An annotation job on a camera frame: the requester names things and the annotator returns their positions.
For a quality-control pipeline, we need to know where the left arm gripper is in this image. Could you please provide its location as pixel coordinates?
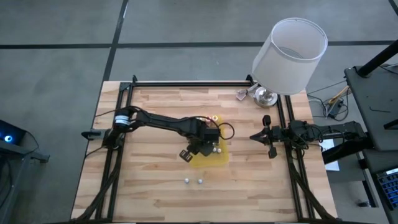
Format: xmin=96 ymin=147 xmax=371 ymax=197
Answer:
xmin=179 ymin=119 xmax=221 ymax=163

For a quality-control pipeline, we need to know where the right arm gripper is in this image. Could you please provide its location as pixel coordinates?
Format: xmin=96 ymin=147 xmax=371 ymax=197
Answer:
xmin=249 ymin=114 xmax=292 ymax=159

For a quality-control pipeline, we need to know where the yellow translucent plastic bin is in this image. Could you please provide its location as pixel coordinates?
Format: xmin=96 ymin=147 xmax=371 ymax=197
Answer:
xmin=188 ymin=114 xmax=230 ymax=168

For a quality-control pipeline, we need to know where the crumpled clear plastic wrap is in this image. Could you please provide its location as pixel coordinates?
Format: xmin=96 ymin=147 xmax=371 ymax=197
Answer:
xmin=236 ymin=83 xmax=259 ymax=101

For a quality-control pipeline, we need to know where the white paper sheet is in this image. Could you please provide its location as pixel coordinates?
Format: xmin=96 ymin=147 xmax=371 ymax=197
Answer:
xmin=318 ymin=139 xmax=341 ymax=172

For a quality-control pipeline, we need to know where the black power adapter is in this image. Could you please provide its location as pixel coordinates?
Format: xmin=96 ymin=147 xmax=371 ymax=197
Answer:
xmin=326 ymin=98 xmax=345 ymax=119

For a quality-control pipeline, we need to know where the silver lamp white shade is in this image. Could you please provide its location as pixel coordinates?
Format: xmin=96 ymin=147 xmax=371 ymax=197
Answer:
xmin=251 ymin=17 xmax=329 ymax=109

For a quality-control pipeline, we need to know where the black cart beam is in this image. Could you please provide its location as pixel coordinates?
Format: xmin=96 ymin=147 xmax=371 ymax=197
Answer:
xmin=322 ymin=132 xmax=374 ymax=165

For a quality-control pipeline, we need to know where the black side cart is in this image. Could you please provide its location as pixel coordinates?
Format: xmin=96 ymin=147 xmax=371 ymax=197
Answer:
xmin=344 ymin=63 xmax=398 ymax=153

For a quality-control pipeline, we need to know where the black keyboard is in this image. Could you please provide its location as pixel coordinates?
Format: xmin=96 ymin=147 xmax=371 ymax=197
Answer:
xmin=376 ymin=167 xmax=398 ymax=212

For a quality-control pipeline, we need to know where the black round pole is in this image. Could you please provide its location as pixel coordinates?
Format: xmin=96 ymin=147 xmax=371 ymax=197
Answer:
xmin=356 ymin=39 xmax=398 ymax=78

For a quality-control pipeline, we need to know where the grey metal stand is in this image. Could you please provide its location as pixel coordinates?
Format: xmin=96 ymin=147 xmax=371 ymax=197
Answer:
xmin=0 ymin=139 xmax=50 ymax=164

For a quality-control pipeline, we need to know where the black computer blue light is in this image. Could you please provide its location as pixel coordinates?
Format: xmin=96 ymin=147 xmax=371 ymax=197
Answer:
xmin=0 ymin=119 xmax=27 ymax=147

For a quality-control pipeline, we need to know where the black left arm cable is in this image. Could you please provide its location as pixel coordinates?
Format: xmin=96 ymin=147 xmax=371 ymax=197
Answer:
xmin=174 ymin=115 xmax=235 ymax=141

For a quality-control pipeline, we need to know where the black aluminium table frame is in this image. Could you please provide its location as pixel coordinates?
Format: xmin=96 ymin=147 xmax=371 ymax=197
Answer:
xmin=71 ymin=74 xmax=340 ymax=223

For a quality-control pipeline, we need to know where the yellow cable bundle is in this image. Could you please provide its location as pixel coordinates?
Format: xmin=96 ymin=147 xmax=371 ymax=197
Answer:
xmin=328 ymin=85 xmax=351 ymax=105

